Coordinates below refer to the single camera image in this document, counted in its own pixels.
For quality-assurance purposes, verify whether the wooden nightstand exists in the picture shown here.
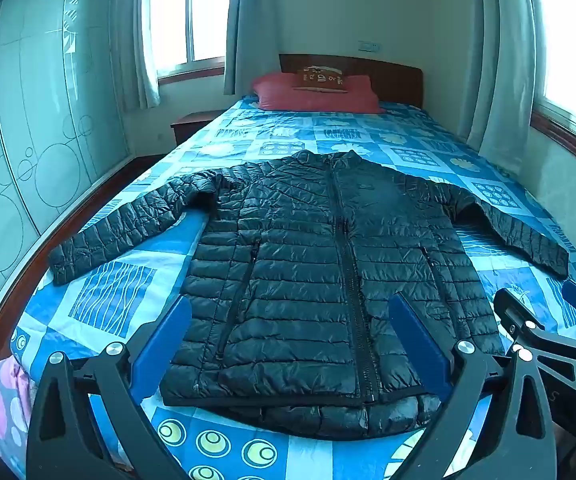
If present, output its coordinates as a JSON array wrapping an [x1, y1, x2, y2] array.
[[170, 109, 226, 147]]

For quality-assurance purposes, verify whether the small brown cushion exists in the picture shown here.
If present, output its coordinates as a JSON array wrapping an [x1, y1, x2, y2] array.
[[292, 64, 349, 95]]

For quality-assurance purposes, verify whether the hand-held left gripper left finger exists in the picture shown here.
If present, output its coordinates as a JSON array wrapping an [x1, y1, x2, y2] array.
[[27, 296, 193, 480]]

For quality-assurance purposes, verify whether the pale grey curtain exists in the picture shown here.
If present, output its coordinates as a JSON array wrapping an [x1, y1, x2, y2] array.
[[455, 0, 551, 163], [115, 0, 161, 110], [223, 0, 289, 97]]

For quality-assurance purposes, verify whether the wooden headboard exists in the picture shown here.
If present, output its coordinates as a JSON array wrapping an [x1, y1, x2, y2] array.
[[279, 53, 425, 109]]

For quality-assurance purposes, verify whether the wooden bed side rail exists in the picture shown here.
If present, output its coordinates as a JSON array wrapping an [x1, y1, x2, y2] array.
[[0, 155, 169, 386]]

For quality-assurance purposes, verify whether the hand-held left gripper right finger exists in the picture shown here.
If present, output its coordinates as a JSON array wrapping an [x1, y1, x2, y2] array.
[[388, 292, 558, 480]]

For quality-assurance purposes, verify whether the glass door wardrobe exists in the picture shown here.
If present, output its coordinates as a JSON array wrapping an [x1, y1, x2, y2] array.
[[0, 0, 141, 311]]

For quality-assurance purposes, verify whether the bed with blue patterned sheet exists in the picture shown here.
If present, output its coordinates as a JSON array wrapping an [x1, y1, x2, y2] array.
[[0, 95, 576, 480]]

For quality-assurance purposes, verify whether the black puffer jacket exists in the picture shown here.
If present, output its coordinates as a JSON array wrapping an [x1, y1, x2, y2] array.
[[48, 149, 570, 442]]

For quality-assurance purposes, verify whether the red pillow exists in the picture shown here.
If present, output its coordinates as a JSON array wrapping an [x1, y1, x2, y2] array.
[[251, 72, 385, 113]]

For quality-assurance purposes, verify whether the wooden window sill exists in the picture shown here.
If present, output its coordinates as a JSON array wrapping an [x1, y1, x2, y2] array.
[[160, 66, 226, 86], [530, 109, 576, 183]]

